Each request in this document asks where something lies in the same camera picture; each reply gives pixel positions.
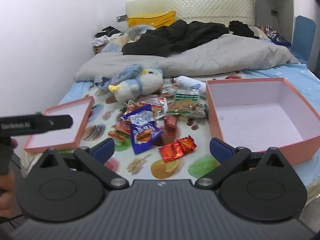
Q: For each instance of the pink box lid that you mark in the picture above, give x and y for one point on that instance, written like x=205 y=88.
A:
x=57 y=138

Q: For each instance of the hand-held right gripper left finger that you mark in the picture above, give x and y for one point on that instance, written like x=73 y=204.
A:
x=105 y=148

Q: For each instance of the yellow pillow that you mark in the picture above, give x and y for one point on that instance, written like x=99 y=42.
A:
x=150 y=20

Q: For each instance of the black jacket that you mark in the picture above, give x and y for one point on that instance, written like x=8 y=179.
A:
x=170 y=37

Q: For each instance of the person's left hand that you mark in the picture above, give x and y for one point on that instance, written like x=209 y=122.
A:
x=6 y=195

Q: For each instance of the clear dried tofu packet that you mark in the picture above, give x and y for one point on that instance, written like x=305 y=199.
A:
x=152 y=106

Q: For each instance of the blue printed plastic bag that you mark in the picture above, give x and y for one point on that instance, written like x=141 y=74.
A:
x=127 y=72

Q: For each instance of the pink cardboard box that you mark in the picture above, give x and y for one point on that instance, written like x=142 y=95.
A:
x=257 y=120

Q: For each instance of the blue chair back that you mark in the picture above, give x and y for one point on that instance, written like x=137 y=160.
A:
x=303 y=37

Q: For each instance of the fruit print mat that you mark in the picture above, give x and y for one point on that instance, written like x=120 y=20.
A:
x=140 y=162

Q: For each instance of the row of cosmetic bottles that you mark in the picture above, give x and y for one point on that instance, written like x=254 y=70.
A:
x=268 y=30

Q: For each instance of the white spray bottle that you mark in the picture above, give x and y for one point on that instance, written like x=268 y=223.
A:
x=187 y=82

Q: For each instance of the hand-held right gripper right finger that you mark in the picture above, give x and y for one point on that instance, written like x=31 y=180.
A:
x=221 y=151

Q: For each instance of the cream quilted headboard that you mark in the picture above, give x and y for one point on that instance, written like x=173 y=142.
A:
x=200 y=7

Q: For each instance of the clear brown snack packet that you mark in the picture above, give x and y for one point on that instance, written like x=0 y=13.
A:
x=170 y=91

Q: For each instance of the green label snack packet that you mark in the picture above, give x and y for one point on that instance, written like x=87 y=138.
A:
x=183 y=102

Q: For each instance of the grey blanket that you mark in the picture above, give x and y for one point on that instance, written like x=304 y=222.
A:
x=212 y=57

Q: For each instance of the crumpled silver snack packet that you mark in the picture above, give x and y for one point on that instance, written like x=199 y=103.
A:
x=200 y=111

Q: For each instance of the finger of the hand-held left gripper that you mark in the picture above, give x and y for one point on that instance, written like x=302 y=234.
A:
x=60 y=122

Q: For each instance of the blue star bed sheet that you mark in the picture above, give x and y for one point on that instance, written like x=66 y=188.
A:
x=295 y=72

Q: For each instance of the black garment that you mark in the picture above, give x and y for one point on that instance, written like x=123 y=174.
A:
x=241 y=28

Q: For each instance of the red foil snack packet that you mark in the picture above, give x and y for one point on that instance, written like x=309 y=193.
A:
x=172 y=151

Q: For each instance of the small red snack packet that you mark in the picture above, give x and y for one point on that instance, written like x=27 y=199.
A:
x=171 y=121

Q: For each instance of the grey wall bracket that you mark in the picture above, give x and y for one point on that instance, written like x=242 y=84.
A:
x=121 y=18

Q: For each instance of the plush penguin toy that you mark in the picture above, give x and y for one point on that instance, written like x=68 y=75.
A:
x=147 y=82

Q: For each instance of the blue snack packet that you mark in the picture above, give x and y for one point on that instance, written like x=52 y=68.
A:
x=142 y=132

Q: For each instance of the wall socket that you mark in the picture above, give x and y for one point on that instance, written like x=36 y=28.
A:
x=274 y=11

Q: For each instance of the pile of clothes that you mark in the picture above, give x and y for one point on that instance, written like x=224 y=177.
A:
x=105 y=33

